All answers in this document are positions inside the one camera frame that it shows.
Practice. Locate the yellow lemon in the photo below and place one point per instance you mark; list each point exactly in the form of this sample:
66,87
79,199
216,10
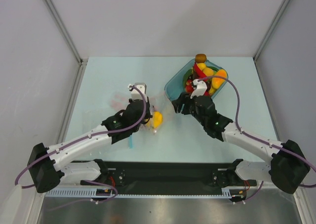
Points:
201,66

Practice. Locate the red chili pepper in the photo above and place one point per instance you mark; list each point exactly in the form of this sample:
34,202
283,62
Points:
198,72

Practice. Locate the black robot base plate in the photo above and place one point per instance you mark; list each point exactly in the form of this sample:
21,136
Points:
159,178

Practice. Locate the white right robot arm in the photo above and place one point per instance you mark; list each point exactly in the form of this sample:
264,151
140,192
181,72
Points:
285,160

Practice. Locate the aluminium frame rail right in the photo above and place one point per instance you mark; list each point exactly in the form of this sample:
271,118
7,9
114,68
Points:
272,27

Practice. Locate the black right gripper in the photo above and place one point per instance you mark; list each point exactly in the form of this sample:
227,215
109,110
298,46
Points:
187,105

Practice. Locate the orange-yellow apricot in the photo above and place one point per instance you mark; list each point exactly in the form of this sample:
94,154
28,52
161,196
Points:
208,72

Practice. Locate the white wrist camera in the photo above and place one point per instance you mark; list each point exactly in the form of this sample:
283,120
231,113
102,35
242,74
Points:
138,91
200,87

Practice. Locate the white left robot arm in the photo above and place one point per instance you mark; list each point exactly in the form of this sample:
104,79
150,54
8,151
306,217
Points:
53,165

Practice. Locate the teal plastic basket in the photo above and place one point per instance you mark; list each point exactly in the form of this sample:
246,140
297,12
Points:
177,83

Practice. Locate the aluminium frame rail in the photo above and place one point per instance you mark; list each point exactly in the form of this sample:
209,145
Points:
72,70
272,27

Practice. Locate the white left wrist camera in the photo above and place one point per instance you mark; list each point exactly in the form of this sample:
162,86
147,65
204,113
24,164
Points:
138,91

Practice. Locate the brown kiwi fruit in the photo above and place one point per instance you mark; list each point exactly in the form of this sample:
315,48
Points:
200,58

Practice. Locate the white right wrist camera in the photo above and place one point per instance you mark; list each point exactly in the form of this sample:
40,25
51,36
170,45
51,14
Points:
200,87

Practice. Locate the yellow bell pepper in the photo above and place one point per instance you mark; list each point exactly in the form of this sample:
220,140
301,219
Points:
155,121

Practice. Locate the clear bag, blue zipper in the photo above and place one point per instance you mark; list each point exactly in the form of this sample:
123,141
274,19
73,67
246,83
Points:
91,122

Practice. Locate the red strawberry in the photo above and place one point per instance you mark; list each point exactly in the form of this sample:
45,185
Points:
189,87

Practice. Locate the white slotted cable duct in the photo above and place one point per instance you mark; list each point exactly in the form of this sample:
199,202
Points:
75,192

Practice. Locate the aluminium frame rail left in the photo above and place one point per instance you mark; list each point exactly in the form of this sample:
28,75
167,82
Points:
72,70

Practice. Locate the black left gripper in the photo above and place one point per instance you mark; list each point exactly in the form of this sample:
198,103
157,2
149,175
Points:
147,115

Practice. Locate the yellow-orange mango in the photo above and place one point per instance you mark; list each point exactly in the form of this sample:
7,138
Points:
218,78

